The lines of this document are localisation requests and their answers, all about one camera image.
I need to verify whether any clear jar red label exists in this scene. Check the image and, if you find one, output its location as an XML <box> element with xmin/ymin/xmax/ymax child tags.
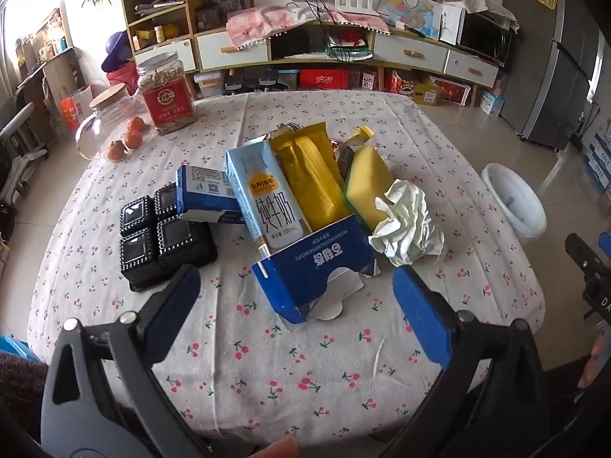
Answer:
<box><xmin>137</xmin><ymin>52</ymin><xmax>197</xmax><ymax>135</ymax></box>

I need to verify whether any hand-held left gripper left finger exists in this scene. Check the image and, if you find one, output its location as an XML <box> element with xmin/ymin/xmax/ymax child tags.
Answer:
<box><xmin>40</xmin><ymin>264</ymin><xmax>211</xmax><ymax>458</ymax></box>

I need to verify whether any glass pitcher wooden lid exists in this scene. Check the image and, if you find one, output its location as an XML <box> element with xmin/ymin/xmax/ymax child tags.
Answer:
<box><xmin>75</xmin><ymin>82</ymin><xmax>144</xmax><ymax>160</ymax></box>

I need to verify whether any wooden white drawer cabinet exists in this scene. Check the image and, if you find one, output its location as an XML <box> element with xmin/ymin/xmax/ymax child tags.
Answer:
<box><xmin>193</xmin><ymin>10</ymin><xmax>507</xmax><ymax>106</ymax></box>

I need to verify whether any blue white small carton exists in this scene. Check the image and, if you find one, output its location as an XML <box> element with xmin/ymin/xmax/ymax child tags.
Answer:
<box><xmin>480</xmin><ymin>88</ymin><xmax>507</xmax><ymax>115</ymax></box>

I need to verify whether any yellow cardboard box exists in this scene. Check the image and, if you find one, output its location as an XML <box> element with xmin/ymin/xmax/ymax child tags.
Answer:
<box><xmin>414</xmin><ymin>82</ymin><xmax>444</xmax><ymax>106</ymax></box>

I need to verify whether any white plastic trash bin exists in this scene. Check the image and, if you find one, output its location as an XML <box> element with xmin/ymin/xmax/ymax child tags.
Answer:
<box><xmin>481</xmin><ymin>163</ymin><xmax>547</xmax><ymax>247</ymax></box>

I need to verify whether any floral cloth cover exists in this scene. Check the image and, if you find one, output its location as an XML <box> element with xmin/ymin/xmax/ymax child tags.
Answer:
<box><xmin>441</xmin><ymin>0</ymin><xmax>519</xmax><ymax>24</ymax></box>

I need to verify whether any cherry print tablecloth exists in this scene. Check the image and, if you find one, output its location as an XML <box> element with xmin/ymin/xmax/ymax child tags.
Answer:
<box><xmin>26</xmin><ymin>90</ymin><xmax>547</xmax><ymax>444</ymax></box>

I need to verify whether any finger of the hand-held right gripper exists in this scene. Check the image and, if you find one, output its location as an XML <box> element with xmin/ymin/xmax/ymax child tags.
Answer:
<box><xmin>565</xmin><ymin>233</ymin><xmax>598</xmax><ymax>274</ymax></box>

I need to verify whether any white tissue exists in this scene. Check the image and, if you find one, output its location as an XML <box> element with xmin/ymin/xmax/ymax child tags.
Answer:
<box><xmin>369</xmin><ymin>179</ymin><xmax>447</xmax><ymax>268</ymax></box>

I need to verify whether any light blue milk carton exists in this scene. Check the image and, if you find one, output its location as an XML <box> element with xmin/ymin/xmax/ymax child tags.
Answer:
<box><xmin>224</xmin><ymin>139</ymin><xmax>306</xmax><ymax>256</ymax></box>

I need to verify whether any black plastic compartment tray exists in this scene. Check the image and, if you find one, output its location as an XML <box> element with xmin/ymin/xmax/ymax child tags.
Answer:
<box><xmin>118</xmin><ymin>182</ymin><xmax>219</xmax><ymax>293</ymax></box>

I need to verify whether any yellow green sponge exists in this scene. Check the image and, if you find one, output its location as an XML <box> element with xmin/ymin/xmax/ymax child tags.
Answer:
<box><xmin>344</xmin><ymin>145</ymin><xmax>397</xmax><ymax>231</ymax></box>

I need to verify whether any pink frilled cloth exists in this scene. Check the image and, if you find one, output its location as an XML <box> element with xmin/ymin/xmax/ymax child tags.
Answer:
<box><xmin>225</xmin><ymin>4</ymin><xmax>391</xmax><ymax>51</ymax></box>

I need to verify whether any person's right hand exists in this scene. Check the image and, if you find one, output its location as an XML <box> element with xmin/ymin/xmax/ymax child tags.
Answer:
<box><xmin>579</xmin><ymin>335</ymin><xmax>611</xmax><ymax>389</ymax></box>

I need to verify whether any wooden cubby shelf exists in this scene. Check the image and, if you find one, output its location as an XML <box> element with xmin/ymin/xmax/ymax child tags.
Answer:
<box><xmin>121</xmin><ymin>0</ymin><xmax>204</xmax><ymax>74</ymax></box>

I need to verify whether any grey refrigerator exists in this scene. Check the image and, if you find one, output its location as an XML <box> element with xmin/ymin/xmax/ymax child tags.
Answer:
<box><xmin>499</xmin><ymin>0</ymin><xmax>611</xmax><ymax>148</ymax></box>

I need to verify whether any small dark picture frame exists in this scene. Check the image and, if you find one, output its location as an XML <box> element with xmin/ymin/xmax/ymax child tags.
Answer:
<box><xmin>196</xmin><ymin>5</ymin><xmax>223</xmax><ymax>32</ymax></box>

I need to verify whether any red flat box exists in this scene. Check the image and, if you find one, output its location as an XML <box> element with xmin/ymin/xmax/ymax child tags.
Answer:
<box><xmin>298</xmin><ymin>69</ymin><xmax>350</xmax><ymax>90</ymax></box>

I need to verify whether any red bag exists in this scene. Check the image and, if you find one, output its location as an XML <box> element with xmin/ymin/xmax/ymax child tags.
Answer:
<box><xmin>106</xmin><ymin>64</ymin><xmax>139</xmax><ymax>96</ymax></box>

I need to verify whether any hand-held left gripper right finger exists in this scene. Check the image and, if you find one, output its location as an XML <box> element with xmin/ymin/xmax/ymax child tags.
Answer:
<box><xmin>382</xmin><ymin>264</ymin><xmax>580</xmax><ymax>458</ymax></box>

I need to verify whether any red gift box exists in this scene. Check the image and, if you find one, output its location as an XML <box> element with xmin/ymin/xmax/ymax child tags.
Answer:
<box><xmin>432</xmin><ymin>77</ymin><xmax>472</xmax><ymax>106</ymax></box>

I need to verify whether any orange paper bag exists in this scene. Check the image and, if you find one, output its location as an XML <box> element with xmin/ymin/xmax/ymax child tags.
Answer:
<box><xmin>60</xmin><ymin>85</ymin><xmax>94</xmax><ymax>129</ymax></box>

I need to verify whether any black microwave oven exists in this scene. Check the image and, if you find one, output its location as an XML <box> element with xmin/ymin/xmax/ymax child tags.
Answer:
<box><xmin>457</xmin><ymin>10</ymin><xmax>514</xmax><ymax>66</ymax></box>

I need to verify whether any clear storage box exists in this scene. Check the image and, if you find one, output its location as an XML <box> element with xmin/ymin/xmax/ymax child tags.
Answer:
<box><xmin>193</xmin><ymin>71</ymin><xmax>225</xmax><ymax>100</ymax></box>

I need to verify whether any person's left hand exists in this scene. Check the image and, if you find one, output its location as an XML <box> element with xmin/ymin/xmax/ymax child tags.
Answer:
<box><xmin>258</xmin><ymin>436</ymin><xmax>301</xmax><ymax>458</ymax></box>

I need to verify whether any torn blue cardboard box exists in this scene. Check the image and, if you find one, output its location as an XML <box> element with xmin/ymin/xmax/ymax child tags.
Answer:
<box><xmin>251</xmin><ymin>214</ymin><xmax>383</xmax><ymax>325</ymax></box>

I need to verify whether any dark patterned clothing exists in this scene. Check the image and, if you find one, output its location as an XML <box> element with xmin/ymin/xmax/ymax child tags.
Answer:
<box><xmin>0</xmin><ymin>350</ymin><xmax>49</xmax><ymax>442</ymax></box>

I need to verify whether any yellow snack wrapper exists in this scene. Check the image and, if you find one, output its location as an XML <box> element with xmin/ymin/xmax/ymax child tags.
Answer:
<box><xmin>270</xmin><ymin>121</ymin><xmax>351</xmax><ymax>232</ymax></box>

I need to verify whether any dark blue milk carton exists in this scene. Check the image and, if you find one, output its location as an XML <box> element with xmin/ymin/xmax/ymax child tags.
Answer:
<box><xmin>176</xmin><ymin>164</ymin><xmax>249</xmax><ymax>226</ymax></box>

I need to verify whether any map print paper bag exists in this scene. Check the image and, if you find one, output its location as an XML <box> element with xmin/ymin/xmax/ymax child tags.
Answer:
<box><xmin>377</xmin><ymin>0</ymin><xmax>442</xmax><ymax>41</ymax></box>

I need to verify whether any grey chair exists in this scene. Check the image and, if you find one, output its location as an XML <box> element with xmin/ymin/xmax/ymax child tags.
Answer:
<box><xmin>0</xmin><ymin>102</ymin><xmax>48</xmax><ymax>201</ymax></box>

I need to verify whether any purple hat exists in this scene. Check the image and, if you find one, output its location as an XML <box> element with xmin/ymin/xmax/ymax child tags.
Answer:
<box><xmin>101</xmin><ymin>31</ymin><xmax>134</xmax><ymax>73</ymax></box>

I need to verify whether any crumpled brown snack wrapper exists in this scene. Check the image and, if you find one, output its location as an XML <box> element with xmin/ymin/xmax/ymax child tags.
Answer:
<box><xmin>334</xmin><ymin>126</ymin><xmax>379</xmax><ymax>187</ymax></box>

